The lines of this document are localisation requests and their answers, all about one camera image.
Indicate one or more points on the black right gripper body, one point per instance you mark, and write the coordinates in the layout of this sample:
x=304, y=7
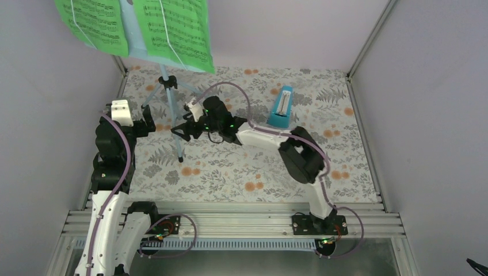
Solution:
x=214, y=127

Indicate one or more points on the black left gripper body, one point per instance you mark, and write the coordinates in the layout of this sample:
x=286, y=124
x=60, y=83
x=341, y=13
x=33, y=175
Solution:
x=143, y=130

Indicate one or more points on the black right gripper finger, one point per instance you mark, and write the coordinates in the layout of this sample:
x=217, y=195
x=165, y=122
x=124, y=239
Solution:
x=182, y=132
x=189, y=107

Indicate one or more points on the light blue music stand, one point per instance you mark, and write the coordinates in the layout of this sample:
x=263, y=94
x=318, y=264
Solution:
x=137, y=50

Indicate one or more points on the blue metronome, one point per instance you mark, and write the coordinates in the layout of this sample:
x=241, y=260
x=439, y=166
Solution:
x=280, y=114

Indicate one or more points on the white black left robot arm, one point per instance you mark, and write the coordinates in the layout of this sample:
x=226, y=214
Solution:
x=115, y=232

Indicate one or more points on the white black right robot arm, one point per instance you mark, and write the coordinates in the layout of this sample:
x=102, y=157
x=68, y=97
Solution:
x=300, y=154

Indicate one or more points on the green sheet music right page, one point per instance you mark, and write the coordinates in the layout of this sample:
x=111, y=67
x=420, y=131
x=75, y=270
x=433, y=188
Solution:
x=178, y=31

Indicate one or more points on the green sheet music page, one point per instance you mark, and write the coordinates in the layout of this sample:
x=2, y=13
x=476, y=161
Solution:
x=97, y=23
x=178, y=31

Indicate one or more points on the green sheet music left page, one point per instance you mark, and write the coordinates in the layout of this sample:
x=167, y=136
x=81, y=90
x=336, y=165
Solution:
x=97, y=23

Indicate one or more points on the floral patterned table mat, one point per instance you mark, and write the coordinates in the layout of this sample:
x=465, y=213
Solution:
x=215, y=171

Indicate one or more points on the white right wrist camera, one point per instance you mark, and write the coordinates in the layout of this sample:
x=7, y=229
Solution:
x=198, y=112

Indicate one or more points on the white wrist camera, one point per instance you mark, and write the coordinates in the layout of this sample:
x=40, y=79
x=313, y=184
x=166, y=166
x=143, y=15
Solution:
x=198, y=112
x=120, y=112

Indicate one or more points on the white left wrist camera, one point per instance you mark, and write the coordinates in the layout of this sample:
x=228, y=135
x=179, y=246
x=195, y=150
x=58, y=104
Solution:
x=120, y=112

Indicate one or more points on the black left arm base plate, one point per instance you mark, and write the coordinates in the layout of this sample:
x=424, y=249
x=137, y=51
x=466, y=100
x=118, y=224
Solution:
x=165, y=228

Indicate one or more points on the slotted grey cable duct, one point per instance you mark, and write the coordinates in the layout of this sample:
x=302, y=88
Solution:
x=180, y=244

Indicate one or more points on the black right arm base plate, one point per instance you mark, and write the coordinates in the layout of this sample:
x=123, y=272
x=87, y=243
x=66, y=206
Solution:
x=308, y=225

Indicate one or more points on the aluminium mounting rail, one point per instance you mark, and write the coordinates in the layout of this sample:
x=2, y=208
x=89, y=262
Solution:
x=273, y=220

